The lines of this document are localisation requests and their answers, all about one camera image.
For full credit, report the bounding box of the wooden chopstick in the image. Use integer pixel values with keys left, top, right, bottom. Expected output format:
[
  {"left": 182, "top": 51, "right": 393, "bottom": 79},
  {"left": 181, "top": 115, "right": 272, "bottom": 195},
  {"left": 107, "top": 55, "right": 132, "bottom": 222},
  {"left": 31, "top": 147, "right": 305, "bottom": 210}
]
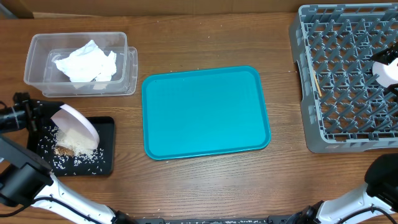
[{"left": 313, "top": 72, "right": 322, "bottom": 97}]

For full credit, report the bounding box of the grey dishwasher rack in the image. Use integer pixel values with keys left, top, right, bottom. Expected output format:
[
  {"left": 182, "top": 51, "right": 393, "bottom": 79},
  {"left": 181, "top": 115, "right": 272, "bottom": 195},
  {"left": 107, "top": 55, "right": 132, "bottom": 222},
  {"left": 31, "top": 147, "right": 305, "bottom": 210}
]
[{"left": 289, "top": 2, "right": 397, "bottom": 153}]

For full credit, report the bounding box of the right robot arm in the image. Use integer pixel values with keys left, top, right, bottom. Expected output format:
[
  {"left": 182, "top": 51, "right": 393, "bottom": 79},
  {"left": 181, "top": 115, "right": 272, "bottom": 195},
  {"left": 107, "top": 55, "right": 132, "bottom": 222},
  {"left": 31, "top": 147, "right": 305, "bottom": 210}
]
[{"left": 285, "top": 153, "right": 397, "bottom": 223}]

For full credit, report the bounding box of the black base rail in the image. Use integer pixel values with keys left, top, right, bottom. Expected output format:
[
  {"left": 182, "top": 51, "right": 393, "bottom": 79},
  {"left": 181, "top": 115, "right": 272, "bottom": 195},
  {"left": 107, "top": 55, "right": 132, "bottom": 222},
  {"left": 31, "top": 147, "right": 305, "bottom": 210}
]
[{"left": 135, "top": 215, "right": 290, "bottom": 224}]

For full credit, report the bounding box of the brown food scrap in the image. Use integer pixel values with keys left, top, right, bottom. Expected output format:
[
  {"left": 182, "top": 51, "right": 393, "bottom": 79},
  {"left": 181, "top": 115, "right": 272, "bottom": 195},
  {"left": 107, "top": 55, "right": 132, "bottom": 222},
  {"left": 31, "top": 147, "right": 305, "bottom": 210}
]
[{"left": 55, "top": 146, "right": 75, "bottom": 157}]

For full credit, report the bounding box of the black plastic tray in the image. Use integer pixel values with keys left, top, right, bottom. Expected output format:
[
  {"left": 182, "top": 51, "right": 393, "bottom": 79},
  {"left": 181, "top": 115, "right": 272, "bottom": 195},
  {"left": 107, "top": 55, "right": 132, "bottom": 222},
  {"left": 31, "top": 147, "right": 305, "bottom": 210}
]
[{"left": 27, "top": 116, "right": 115, "bottom": 176}]

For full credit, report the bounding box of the white round plate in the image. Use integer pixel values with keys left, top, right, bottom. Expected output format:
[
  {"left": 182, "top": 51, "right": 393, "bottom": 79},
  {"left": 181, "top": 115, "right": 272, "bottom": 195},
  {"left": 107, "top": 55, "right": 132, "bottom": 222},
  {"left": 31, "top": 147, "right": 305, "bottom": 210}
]
[{"left": 50, "top": 104, "right": 100, "bottom": 149}]

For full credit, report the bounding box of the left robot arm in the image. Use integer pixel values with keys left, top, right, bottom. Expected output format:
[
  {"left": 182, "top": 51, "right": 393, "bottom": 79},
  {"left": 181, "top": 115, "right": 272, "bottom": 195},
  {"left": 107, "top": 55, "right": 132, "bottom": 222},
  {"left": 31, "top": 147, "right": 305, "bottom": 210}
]
[{"left": 1, "top": 93, "right": 137, "bottom": 224}]

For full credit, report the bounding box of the teal serving tray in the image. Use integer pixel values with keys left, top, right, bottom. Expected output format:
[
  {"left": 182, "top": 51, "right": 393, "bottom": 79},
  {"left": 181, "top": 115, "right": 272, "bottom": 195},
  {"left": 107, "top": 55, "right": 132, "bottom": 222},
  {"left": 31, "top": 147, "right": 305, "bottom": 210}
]
[{"left": 142, "top": 65, "right": 271, "bottom": 161}]

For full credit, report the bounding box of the white napkin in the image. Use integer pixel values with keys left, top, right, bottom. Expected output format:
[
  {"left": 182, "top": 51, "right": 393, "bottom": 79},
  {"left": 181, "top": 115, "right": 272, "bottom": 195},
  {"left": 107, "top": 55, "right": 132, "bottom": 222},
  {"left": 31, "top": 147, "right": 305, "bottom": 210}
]
[{"left": 53, "top": 40, "right": 117, "bottom": 82}]

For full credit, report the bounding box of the white shallow bowl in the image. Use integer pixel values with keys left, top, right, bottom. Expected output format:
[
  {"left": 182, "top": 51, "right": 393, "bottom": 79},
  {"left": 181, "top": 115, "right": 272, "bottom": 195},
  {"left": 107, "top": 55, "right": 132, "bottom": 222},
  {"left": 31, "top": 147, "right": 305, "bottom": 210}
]
[{"left": 372, "top": 58, "right": 398, "bottom": 88}]

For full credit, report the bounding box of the clear plastic bin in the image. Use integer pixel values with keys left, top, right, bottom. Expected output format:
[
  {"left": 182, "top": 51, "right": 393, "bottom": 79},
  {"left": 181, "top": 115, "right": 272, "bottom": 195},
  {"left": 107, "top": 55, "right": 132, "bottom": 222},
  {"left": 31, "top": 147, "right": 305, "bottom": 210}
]
[{"left": 24, "top": 32, "right": 138, "bottom": 98}]

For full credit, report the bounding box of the pile of white rice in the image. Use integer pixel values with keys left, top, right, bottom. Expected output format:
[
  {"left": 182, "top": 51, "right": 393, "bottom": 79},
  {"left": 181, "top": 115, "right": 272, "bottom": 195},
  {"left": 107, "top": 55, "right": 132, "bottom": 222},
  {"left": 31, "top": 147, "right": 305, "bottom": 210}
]
[{"left": 37, "top": 126, "right": 104, "bottom": 176}]

